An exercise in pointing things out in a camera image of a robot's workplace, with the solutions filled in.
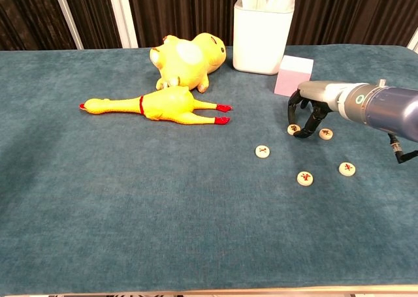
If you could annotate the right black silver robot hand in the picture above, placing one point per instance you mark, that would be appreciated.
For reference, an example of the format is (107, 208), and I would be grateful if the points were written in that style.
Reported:
(321, 93)

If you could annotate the round wooden chess piece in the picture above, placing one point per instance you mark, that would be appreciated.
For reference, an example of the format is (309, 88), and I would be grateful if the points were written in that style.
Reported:
(262, 151)
(326, 133)
(292, 128)
(347, 169)
(305, 178)

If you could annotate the pink white cube block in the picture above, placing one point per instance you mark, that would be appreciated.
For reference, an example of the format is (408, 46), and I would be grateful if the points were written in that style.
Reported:
(290, 75)

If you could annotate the white square plastic container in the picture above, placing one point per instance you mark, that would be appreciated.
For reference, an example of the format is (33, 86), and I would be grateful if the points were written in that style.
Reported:
(258, 39)

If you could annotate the yellow plush duck toy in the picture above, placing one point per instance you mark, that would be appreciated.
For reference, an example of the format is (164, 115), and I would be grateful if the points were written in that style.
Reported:
(189, 65)

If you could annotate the yellow rubber chicken toy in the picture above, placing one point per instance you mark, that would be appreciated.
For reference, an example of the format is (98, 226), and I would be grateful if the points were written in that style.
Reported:
(166, 106)

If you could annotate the dark brown pleated curtain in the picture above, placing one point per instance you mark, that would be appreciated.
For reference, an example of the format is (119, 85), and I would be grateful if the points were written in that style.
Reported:
(179, 13)

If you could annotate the teal fabric table mat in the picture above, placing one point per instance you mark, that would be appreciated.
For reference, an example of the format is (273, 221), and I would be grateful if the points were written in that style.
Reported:
(130, 196)

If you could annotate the white metal frame post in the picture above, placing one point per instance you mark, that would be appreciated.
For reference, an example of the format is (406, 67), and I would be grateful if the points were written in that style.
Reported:
(67, 16)
(123, 16)
(414, 44)

